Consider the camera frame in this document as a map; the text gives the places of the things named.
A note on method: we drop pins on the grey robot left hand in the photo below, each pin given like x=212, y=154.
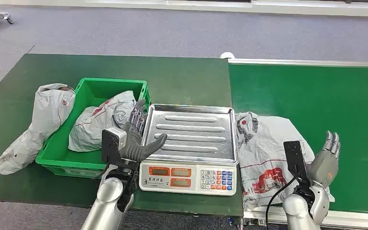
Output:
x=133, y=146

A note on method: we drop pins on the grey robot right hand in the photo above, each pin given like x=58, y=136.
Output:
x=325, y=166

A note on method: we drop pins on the white package with red dot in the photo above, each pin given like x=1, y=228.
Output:
x=263, y=152

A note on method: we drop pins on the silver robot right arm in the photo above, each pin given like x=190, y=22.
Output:
x=298, y=211

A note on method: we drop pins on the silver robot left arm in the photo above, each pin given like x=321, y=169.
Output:
x=107, y=198

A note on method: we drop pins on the crumpled grey plastic package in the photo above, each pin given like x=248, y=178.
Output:
x=92, y=127

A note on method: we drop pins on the long grey plastic package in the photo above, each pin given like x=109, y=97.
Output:
x=47, y=111

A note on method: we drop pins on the white conveyor roller end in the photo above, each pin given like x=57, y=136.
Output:
x=227, y=55

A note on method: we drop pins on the electronic weighing scale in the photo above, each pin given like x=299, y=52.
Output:
x=187, y=136

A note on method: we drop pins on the green plastic crate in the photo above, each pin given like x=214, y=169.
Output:
x=92, y=95

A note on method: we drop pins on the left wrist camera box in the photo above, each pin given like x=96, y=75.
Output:
x=111, y=146

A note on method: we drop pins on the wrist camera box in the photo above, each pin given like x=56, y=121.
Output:
x=111, y=146
x=295, y=158

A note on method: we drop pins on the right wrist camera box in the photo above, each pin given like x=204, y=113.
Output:
x=295, y=158

